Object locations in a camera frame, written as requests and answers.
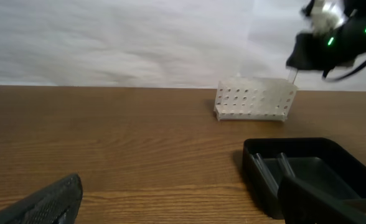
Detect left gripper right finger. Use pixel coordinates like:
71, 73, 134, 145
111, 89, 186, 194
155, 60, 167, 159
276, 174, 366, 224

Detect white test tube rack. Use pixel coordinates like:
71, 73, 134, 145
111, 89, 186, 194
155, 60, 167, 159
213, 76, 299, 123

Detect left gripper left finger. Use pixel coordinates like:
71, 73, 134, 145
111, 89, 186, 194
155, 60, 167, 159
0, 173, 84, 224

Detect black tray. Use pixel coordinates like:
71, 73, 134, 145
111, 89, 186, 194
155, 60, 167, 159
242, 137, 366, 220

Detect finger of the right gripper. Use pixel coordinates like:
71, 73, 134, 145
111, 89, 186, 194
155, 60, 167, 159
286, 31, 327, 72

